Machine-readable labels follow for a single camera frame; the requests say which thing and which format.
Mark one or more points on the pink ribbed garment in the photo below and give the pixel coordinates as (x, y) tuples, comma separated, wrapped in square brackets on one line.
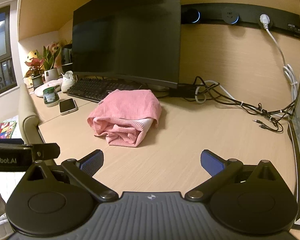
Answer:
[(130, 110)]

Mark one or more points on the window with dark frame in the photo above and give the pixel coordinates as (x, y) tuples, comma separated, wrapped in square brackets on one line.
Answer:
[(0, 55)]

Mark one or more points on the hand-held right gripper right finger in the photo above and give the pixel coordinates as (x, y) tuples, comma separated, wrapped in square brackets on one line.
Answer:
[(212, 163)]

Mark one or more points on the white sneaker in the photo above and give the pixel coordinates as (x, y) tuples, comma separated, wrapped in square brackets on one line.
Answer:
[(68, 81)]

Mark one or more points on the black computer monitor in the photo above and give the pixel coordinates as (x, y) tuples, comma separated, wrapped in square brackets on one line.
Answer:
[(125, 35)]

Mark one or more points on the black wall power track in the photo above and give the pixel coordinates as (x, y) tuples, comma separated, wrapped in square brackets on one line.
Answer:
[(250, 13)]

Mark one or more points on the red leaf plant in pot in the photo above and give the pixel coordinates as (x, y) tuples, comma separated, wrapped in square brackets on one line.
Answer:
[(36, 72)]

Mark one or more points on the smartphone in white case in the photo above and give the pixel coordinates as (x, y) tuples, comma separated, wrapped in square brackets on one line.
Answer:
[(68, 106)]

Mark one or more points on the black keyboard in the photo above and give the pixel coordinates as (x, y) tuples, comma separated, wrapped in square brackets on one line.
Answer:
[(95, 90)]

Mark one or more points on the green plant in white pot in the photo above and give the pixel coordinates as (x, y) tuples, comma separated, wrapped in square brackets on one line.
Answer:
[(50, 65)]

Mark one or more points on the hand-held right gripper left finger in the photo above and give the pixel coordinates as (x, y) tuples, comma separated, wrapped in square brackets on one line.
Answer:
[(93, 162)]

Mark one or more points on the white plush slipper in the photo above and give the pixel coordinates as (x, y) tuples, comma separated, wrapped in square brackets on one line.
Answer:
[(47, 86)]

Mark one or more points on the colourful patterned mat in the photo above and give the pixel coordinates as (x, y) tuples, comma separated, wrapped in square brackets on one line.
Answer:
[(2, 130)]

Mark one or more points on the yellow toy figure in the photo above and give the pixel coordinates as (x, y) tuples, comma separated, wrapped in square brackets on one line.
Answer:
[(31, 56)]

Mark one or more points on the green lidded jar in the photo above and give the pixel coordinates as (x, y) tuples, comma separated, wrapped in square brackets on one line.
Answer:
[(50, 97)]

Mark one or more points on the beige chair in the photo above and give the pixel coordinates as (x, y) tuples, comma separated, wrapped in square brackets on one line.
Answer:
[(27, 115)]

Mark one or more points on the black adapter box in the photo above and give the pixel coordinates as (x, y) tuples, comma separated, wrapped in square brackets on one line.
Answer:
[(182, 90)]

